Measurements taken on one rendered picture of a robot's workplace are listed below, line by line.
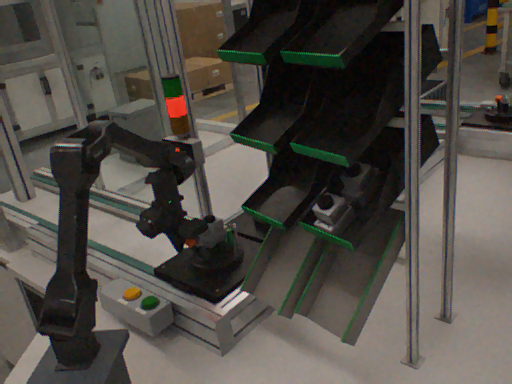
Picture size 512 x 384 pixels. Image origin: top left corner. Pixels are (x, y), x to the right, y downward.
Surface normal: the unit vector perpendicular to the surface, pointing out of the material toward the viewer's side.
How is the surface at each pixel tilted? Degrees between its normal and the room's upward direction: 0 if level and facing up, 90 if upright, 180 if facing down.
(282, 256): 45
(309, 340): 0
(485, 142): 90
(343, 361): 0
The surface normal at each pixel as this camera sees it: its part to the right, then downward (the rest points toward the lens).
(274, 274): -0.63, -0.38
